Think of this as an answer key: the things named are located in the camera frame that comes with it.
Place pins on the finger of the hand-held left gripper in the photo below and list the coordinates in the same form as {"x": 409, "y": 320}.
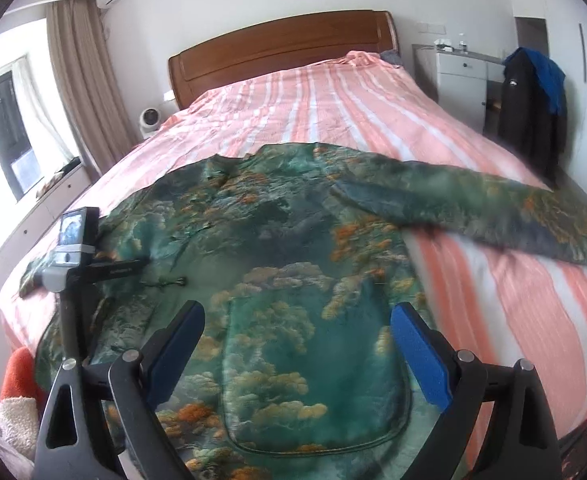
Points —
{"x": 121, "y": 268}

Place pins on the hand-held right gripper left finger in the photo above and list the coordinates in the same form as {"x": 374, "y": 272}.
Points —
{"x": 176, "y": 355}

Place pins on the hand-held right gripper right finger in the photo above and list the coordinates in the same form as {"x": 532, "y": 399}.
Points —
{"x": 421, "y": 355}

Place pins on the green printed robe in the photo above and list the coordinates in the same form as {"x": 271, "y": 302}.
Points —
{"x": 273, "y": 270}

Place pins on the orange white plush cloth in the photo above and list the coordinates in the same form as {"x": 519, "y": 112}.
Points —
{"x": 18, "y": 400}

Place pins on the small white fan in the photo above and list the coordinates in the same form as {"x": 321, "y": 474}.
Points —
{"x": 151, "y": 122}

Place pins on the white sheer curtain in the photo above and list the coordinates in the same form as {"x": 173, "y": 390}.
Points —
{"x": 43, "y": 115}

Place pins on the window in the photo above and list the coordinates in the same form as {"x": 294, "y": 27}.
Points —
{"x": 3, "y": 125}

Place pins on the beige curtain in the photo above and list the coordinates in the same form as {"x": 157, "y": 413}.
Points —
{"x": 83, "y": 85}

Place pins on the black object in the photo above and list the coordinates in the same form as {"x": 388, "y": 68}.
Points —
{"x": 583, "y": 455}

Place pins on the bed with striped pink sheet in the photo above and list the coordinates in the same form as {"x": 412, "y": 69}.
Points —
{"x": 323, "y": 100}

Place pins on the black jacket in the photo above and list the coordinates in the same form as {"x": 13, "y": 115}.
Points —
{"x": 523, "y": 110}

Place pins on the wooden headboard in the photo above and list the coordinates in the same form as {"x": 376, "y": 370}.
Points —
{"x": 273, "y": 45}

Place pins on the white nightstand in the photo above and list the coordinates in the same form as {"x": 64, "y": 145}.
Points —
{"x": 461, "y": 85}

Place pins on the grey pillow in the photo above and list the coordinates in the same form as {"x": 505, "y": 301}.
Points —
{"x": 392, "y": 59}

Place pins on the blue garment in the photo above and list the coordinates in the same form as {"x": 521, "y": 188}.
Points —
{"x": 553, "y": 80}

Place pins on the white tissue box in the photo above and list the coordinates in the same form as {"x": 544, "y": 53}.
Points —
{"x": 443, "y": 45}

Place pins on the clear bottle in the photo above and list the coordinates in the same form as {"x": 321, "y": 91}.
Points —
{"x": 461, "y": 44}

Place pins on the white wall switch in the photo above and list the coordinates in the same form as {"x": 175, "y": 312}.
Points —
{"x": 431, "y": 26}

